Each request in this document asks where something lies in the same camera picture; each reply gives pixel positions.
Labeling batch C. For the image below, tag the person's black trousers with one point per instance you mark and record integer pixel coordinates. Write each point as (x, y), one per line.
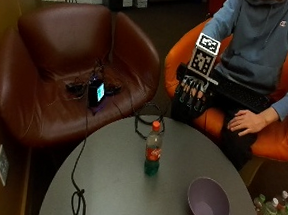
(238, 145)

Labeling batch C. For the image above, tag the black keyboard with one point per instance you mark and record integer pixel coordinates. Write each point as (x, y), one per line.
(239, 91)

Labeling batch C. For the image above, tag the orange armchair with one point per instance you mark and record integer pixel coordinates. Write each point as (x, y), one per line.
(278, 138)

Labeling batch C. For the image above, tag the white marker cube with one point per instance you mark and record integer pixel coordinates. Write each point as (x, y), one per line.
(204, 55)

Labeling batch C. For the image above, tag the red-capped plastic soda bottle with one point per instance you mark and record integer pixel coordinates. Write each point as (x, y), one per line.
(153, 151)

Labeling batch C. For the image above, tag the person's blue hoodie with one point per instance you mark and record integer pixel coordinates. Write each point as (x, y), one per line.
(262, 46)

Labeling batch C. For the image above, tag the purple bowl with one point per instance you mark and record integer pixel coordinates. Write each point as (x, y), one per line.
(208, 201)

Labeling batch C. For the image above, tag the dark red bottle white cap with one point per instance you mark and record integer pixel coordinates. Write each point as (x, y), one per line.
(282, 200)

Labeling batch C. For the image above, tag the black device with lit screen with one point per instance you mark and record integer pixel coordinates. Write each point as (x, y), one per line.
(96, 92)

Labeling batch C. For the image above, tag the clear bottle white cap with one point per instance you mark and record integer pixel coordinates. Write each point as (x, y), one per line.
(268, 213)

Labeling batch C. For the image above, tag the black power adapter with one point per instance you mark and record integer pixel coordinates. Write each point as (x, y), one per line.
(75, 88)

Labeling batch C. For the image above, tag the brown leather armchair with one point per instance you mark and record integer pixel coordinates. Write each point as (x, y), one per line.
(62, 37)

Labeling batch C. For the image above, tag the white wall socket plate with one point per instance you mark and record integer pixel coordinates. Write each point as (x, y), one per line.
(2, 165)

